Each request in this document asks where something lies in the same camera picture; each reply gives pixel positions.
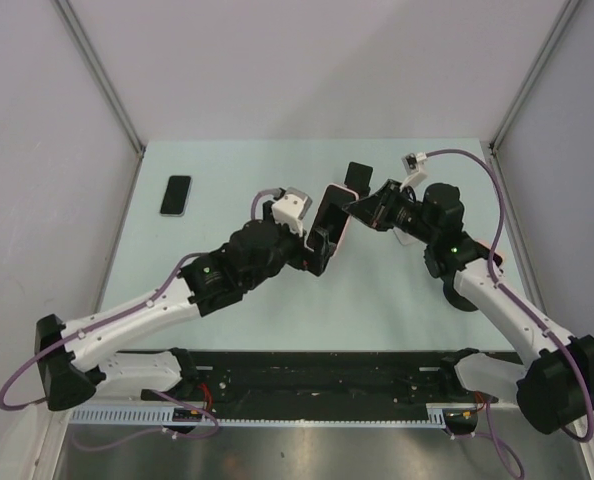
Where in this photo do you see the right aluminium corner post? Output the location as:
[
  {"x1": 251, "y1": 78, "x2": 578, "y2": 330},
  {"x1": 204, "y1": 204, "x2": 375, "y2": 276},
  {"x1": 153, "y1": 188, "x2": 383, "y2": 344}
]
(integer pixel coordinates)
[{"x1": 488, "y1": 0, "x2": 584, "y2": 155}]

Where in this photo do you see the white cable duct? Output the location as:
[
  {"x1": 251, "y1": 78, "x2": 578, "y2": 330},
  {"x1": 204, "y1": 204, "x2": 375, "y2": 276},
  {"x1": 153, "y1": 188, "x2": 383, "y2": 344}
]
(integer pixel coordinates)
[{"x1": 69, "y1": 404, "x2": 451, "y2": 429}]

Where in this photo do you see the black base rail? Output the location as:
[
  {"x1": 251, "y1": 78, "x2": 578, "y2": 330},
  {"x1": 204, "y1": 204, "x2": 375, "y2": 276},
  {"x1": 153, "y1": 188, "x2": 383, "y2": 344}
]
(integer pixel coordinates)
[{"x1": 141, "y1": 347, "x2": 498, "y2": 422}]

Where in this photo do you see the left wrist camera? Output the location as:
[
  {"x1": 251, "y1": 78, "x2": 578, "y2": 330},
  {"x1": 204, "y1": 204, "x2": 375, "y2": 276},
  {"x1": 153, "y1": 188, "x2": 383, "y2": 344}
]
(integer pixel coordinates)
[{"x1": 271, "y1": 187, "x2": 312, "y2": 237}]

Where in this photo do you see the white phone stand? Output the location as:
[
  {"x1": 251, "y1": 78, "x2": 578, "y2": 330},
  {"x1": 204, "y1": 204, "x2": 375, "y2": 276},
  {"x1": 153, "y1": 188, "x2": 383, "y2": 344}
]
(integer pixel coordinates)
[{"x1": 393, "y1": 228, "x2": 417, "y2": 246}]

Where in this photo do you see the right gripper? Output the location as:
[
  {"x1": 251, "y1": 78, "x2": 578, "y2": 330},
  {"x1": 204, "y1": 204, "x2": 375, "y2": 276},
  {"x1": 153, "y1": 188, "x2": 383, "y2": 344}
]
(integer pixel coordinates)
[{"x1": 344, "y1": 178, "x2": 438, "y2": 245}]

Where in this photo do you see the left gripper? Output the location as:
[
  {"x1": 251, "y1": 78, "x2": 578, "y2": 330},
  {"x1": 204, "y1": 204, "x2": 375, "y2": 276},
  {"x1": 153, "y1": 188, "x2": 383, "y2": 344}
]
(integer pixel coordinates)
[{"x1": 243, "y1": 201, "x2": 335, "y2": 291}]

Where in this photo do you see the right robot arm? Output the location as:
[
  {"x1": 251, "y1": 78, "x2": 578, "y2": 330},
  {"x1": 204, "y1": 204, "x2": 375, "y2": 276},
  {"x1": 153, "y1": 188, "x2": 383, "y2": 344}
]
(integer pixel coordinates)
[{"x1": 343, "y1": 180, "x2": 594, "y2": 434}]

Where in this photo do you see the black round phone stand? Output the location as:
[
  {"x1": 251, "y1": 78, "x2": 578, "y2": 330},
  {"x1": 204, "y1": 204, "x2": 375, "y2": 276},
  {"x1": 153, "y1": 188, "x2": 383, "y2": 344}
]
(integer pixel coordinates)
[{"x1": 442, "y1": 282, "x2": 478, "y2": 313}]

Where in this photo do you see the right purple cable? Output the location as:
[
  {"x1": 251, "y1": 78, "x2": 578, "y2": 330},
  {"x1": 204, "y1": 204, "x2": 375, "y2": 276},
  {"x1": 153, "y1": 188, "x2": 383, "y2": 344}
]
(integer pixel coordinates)
[{"x1": 419, "y1": 148, "x2": 594, "y2": 476}]

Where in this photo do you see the blue phone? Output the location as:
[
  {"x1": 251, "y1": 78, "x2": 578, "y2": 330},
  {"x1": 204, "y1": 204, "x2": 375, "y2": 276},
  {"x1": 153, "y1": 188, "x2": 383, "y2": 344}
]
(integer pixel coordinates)
[{"x1": 159, "y1": 175, "x2": 192, "y2": 217}]

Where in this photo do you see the pink case phone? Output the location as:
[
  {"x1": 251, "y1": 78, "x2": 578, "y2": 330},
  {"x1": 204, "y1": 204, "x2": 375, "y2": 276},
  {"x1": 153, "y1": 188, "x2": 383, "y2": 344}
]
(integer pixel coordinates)
[{"x1": 306, "y1": 184, "x2": 359, "y2": 250}]

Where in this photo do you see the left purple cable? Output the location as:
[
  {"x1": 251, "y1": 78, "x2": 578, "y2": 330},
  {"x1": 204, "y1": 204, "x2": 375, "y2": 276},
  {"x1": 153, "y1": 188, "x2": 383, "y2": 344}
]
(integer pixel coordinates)
[{"x1": 0, "y1": 187, "x2": 288, "y2": 454}]

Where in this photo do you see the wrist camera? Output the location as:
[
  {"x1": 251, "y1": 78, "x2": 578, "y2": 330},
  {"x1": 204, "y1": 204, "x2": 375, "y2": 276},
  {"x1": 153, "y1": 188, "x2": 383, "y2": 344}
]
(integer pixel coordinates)
[
  {"x1": 401, "y1": 152, "x2": 428, "y2": 189},
  {"x1": 271, "y1": 187, "x2": 312, "y2": 237}
]

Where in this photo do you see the aluminium corner post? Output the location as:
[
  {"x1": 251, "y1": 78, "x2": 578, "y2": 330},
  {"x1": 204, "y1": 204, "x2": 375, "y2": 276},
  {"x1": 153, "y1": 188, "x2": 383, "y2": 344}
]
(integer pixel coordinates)
[
  {"x1": 488, "y1": 0, "x2": 584, "y2": 155},
  {"x1": 51, "y1": 0, "x2": 146, "y2": 159}
]

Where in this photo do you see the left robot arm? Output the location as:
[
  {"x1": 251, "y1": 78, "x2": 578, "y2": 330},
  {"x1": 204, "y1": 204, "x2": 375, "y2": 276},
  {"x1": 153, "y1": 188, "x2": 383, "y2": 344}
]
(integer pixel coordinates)
[{"x1": 35, "y1": 195, "x2": 349, "y2": 411}]

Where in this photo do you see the purple cable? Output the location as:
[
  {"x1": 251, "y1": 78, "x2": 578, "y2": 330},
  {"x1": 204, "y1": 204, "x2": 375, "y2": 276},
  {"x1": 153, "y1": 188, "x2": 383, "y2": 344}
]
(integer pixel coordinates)
[
  {"x1": 419, "y1": 148, "x2": 594, "y2": 476},
  {"x1": 0, "y1": 187, "x2": 288, "y2": 454}
]

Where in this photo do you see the left aluminium corner post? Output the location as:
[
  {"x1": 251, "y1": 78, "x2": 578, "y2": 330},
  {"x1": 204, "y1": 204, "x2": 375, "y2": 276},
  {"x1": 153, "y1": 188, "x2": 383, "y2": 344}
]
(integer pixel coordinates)
[{"x1": 51, "y1": 0, "x2": 146, "y2": 159}]

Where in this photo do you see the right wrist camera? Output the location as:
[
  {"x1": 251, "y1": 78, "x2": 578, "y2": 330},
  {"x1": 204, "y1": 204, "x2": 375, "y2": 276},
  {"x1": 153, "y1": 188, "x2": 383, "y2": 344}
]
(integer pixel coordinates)
[{"x1": 401, "y1": 152, "x2": 428, "y2": 189}]

